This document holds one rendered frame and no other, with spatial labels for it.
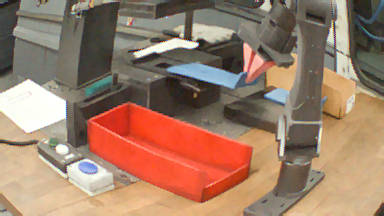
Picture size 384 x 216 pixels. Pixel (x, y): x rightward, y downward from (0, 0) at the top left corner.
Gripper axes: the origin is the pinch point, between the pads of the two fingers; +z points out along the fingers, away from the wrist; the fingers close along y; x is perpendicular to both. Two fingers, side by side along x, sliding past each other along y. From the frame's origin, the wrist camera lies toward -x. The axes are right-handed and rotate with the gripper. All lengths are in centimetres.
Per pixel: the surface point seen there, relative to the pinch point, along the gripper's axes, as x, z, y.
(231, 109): -7.0, 11.4, 2.7
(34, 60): -70, 113, 131
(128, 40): -66, 59, 71
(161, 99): 4.2, 12.8, 9.1
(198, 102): -6.2, 14.9, 8.3
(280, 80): -25.0, 8.5, 4.4
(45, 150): 36.6, 17.9, 8.1
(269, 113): -10.4, 7.8, -2.9
